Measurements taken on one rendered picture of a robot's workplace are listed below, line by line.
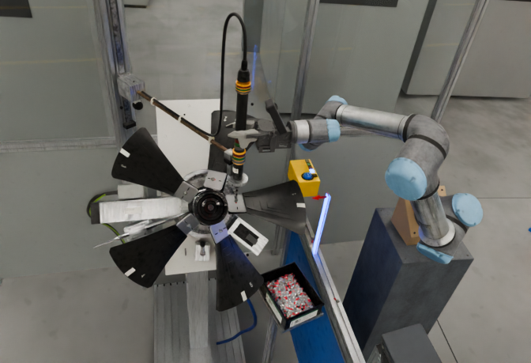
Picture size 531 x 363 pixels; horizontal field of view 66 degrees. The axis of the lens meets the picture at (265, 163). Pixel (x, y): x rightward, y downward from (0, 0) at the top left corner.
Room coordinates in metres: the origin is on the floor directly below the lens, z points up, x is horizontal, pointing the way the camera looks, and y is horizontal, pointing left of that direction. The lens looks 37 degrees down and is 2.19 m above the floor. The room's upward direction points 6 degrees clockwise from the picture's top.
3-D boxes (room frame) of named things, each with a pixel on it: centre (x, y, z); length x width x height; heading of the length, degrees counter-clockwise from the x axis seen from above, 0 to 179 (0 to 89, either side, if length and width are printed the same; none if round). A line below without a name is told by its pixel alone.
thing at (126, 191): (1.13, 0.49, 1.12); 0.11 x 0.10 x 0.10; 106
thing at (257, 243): (1.11, 0.05, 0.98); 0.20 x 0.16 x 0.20; 16
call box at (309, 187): (1.44, -0.18, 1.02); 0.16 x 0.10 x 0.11; 16
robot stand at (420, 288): (1.21, -0.67, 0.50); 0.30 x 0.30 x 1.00; 12
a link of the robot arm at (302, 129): (1.12, -0.09, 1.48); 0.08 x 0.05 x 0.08; 16
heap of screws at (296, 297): (0.95, -0.15, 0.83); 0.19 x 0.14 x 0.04; 32
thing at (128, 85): (1.46, 0.57, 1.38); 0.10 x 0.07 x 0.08; 51
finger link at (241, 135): (1.04, 0.08, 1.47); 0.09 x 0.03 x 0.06; 116
